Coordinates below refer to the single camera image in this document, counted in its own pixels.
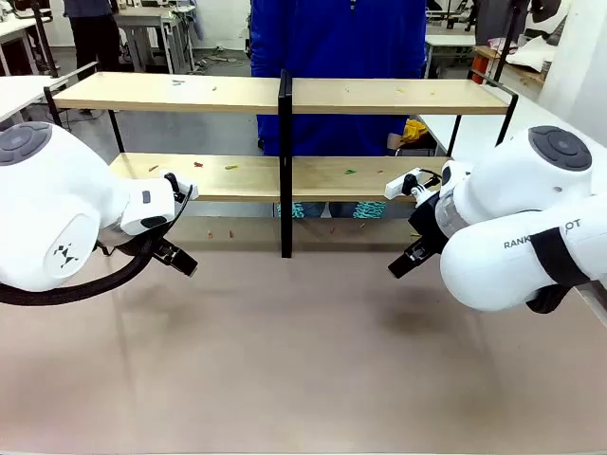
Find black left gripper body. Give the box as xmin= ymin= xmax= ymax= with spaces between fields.
xmin=150 ymin=232 xmax=179 ymax=261

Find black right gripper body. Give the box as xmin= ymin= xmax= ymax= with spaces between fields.
xmin=407 ymin=191 xmax=451 ymax=252

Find teal microfibre duster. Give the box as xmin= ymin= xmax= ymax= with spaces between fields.
xmin=276 ymin=201 xmax=307 ymax=220
xmin=353 ymin=201 xmax=388 ymax=220

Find yellow cloth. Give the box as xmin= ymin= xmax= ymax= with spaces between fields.
xmin=402 ymin=118 xmax=431 ymax=146

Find long white table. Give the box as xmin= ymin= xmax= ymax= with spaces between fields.
xmin=415 ymin=92 xmax=570 ymax=160

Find orange box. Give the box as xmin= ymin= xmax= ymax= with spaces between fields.
xmin=472 ymin=45 xmax=504 ymax=82

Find white background table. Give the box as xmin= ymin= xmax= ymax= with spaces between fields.
xmin=0 ymin=17 xmax=42 ymax=77
xmin=424 ymin=32 xmax=477 ymax=80

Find black stand pole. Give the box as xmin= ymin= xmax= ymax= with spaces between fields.
xmin=492 ymin=0 xmax=523 ymax=85

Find white foam sheet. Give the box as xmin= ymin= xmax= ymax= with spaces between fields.
xmin=505 ymin=35 xmax=570 ymax=67

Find person in blue jacket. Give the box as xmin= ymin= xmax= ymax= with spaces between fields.
xmin=249 ymin=0 xmax=428 ymax=220

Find white side table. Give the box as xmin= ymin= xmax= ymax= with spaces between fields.
xmin=0 ymin=74 xmax=70 ymax=123

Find grey workbench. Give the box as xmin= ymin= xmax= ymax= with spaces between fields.
xmin=113 ymin=4 xmax=193 ymax=73

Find background person dark clothes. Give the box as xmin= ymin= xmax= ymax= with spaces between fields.
xmin=63 ymin=0 xmax=122 ymax=75

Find black tripod stand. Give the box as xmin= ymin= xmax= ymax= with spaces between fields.
xmin=26 ymin=0 xmax=61 ymax=77

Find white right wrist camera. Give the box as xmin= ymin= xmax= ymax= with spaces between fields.
xmin=384 ymin=173 xmax=425 ymax=200

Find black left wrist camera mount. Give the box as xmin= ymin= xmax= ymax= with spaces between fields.
xmin=163 ymin=173 xmax=193 ymax=206

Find black velcro strap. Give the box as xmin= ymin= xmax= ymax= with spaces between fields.
xmin=529 ymin=227 xmax=592 ymax=288

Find wooden shelf black metal frame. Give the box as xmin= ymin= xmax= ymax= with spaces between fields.
xmin=43 ymin=61 xmax=519 ymax=260

